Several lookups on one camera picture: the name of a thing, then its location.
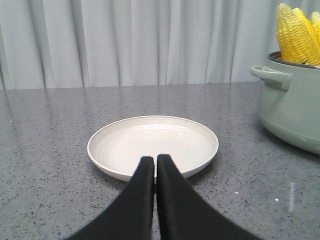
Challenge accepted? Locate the yellow corn cob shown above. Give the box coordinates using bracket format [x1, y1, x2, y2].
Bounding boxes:
[277, 3, 320, 66]
[310, 11, 320, 45]

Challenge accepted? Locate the cream white plate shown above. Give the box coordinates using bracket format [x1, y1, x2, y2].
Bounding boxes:
[87, 115, 219, 182]

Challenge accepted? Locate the green electric cooking pot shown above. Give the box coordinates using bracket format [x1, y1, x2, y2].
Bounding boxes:
[250, 51, 320, 154]

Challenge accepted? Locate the grey stone countertop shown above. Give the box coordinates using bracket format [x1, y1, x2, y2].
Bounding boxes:
[0, 82, 320, 240]

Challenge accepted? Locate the white pleated curtain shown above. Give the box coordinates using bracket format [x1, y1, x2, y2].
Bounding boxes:
[0, 0, 320, 91]

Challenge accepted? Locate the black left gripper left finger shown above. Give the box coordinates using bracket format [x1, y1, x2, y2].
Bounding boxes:
[68, 156, 154, 240]

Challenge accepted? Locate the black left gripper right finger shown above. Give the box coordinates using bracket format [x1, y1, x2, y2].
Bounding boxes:
[156, 154, 258, 240]

